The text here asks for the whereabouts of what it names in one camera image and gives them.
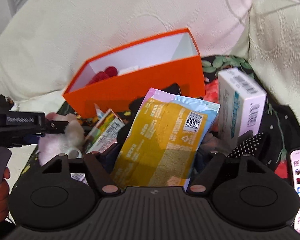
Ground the person's left hand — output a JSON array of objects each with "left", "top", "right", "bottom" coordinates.
[{"left": 0, "top": 167, "right": 11, "bottom": 222}]

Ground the white pink plush toy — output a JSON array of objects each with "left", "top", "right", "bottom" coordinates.
[{"left": 38, "top": 112, "right": 84, "bottom": 166}]

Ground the small green printed box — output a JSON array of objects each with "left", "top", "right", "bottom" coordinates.
[{"left": 83, "top": 109, "right": 125, "bottom": 154}]

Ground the red pompom yarn toy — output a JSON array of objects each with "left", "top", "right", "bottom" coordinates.
[{"left": 88, "top": 66, "right": 118, "bottom": 85}]

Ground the yellow snack packet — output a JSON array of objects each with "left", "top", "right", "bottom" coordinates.
[{"left": 110, "top": 88, "right": 220, "bottom": 189}]

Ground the orange cardboard box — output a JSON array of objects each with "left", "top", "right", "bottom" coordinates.
[{"left": 63, "top": 29, "right": 205, "bottom": 118}]

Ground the black polka dot sock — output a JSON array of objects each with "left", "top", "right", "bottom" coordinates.
[{"left": 228, "top": 132, "right": 267, "bottom": 159}]

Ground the white pillow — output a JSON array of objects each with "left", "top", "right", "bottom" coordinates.
[{"left": 0, "top": 0, "right": 252, "bottom": 100}]

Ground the black floral cloth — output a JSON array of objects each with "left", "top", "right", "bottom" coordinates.
[{"left": 13, "top": 55, "right": 300, "bottom": 193}]

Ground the white blue medicine box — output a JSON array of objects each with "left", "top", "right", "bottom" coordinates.
[{"left": 218, "top": 68, "right": 267, "bottom": 149}]

